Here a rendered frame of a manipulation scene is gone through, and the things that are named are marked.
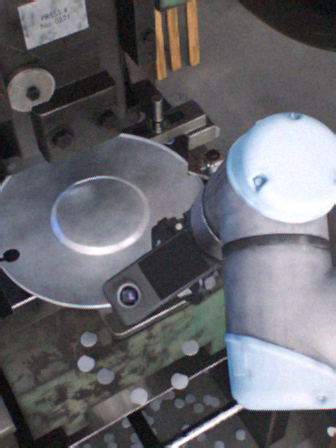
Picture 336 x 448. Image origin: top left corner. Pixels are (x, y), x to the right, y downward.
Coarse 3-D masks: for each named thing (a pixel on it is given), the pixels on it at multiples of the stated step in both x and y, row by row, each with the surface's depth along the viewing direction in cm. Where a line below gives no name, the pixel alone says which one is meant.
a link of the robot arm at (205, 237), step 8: (216, 168) 59; (200, 192) 59; (200, 200) 57; (192, 208) 60; (200, 208) 57; (192, 216) 60; (200, 216) 58; (192, 224) 60; (200, 224) 58; (200, 232) 59; (208, 232) 57; (200, 240) 59; (208, 240) 58; (216, 240) 57; (208, 248) 59; (216, 248) 58; (216, 256) 60
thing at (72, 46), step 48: (0, 0) 72; (48, 0) 74; (96, 0) 77; (0, 48) 75; (48, 48) 79; (96, 48) 82; (48, 96) 82; (96, 96) 83; (48, 144) 84; (96, 144) 88
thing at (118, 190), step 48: (144, 144) 104; (0, 192) 99; (48, 192) 99; (96, 192) 98; (144, 192) 99; (192, 192) 98; (0, 240) 94; (48, 240) 94; (96, 240) 93; (144, 240) 94; (48, 288) 90; (96, 288) 90
